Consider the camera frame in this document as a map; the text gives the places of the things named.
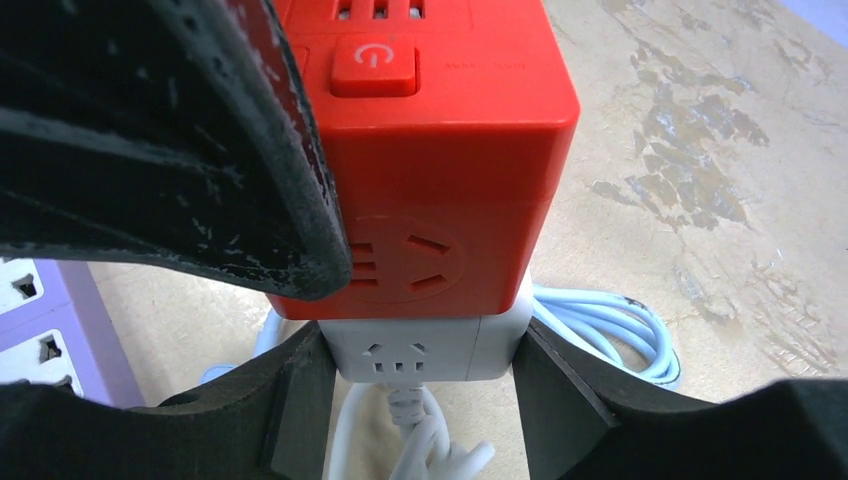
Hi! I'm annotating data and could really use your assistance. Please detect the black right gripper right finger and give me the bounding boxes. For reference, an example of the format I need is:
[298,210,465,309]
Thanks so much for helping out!
[513,320,847,479]

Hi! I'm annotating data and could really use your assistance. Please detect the purple power strip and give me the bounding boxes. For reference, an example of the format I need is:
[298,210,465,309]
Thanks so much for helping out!
[1,257,145,408]

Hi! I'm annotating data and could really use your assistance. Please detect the white cube power socket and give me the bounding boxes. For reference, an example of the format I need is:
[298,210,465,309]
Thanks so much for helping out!
[318,273,533,384]

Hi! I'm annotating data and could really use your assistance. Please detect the light blue power strip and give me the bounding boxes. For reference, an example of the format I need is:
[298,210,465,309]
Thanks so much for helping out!
[199,364,236,385]

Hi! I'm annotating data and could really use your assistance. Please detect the light blue coiled cord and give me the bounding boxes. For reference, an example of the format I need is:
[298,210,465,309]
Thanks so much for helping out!
[254,283,684,391]

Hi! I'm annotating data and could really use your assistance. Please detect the red cube socket adapter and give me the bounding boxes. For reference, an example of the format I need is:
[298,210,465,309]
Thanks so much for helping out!
[271,1,580,320]

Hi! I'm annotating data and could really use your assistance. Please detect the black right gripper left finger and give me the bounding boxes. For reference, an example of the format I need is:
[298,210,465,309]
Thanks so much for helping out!
[1,322,336,479]

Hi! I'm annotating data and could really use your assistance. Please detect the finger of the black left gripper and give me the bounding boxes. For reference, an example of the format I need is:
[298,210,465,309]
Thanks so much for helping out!
[1,1,352,301]

